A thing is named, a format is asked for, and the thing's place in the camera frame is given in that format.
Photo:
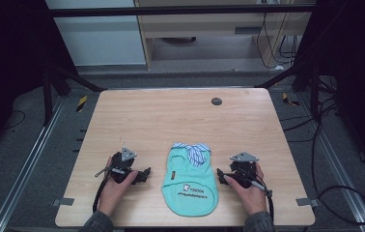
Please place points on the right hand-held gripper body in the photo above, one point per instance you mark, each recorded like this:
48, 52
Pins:
244, 169

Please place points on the black metal stand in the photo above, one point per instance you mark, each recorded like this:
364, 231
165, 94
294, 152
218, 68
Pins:
48, 96
314, 93

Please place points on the white cabinet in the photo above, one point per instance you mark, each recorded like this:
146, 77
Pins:
100, 38

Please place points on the yellow black floor tape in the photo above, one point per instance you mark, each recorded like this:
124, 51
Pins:
289, 100
81, 103

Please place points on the aluminium floor rail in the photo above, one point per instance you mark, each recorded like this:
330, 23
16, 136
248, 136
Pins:
26, 164
338, 164

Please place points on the light wooden desk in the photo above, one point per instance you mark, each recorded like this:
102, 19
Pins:
203, 25

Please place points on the teal pet shirt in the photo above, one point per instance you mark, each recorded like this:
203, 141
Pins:
188, 187

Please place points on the person's right hand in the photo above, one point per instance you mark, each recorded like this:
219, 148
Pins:
251, 199

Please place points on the grey table edge bracket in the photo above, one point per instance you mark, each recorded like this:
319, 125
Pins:
306, 202
63, 202

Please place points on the grey round table grommet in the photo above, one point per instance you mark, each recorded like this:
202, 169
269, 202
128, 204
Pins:
216, 101

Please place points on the black horizontal frame bar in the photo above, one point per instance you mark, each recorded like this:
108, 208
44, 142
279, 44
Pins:
171, 11

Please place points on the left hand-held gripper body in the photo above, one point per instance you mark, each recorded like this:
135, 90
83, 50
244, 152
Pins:
119, 164

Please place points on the person's left hand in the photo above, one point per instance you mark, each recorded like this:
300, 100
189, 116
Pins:
113, 193

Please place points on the dark curtain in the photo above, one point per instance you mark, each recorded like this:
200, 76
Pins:
10, 64
357, 64

